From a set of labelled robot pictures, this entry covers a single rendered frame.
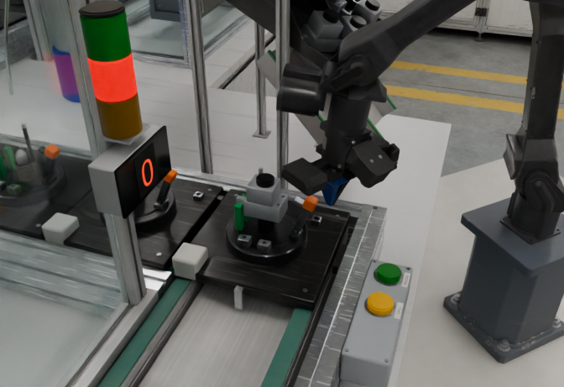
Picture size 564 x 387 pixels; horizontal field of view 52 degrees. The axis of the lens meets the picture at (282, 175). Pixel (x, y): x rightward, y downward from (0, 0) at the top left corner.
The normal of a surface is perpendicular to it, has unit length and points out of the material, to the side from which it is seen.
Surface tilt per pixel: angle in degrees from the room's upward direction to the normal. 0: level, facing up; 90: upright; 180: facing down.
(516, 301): 90
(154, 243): 0
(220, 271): 0
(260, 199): 90
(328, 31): 111
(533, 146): 60
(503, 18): 90
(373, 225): 0
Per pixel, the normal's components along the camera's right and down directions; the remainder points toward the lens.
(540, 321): 0.44, 0.49
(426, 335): 0.00, -0.84
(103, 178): -0.33, 0.52
